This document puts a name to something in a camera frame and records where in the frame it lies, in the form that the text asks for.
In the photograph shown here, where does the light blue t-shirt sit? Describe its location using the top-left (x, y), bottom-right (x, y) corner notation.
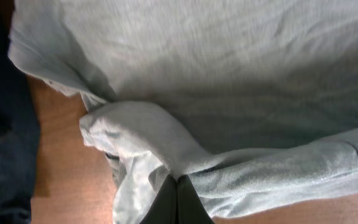
top-left (9, 0), bottom-right (358, 223)

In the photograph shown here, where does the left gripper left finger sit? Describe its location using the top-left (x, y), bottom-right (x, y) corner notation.
top-left (140, 175), bottom-right (177, 224)

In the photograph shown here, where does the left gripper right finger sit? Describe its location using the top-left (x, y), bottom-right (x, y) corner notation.
top-left (177, 175), bottom-right (214, 224)

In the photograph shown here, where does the dark navy folded garment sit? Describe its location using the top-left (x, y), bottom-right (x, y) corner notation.
top-left (0, 14), bottom-right (40, 224)

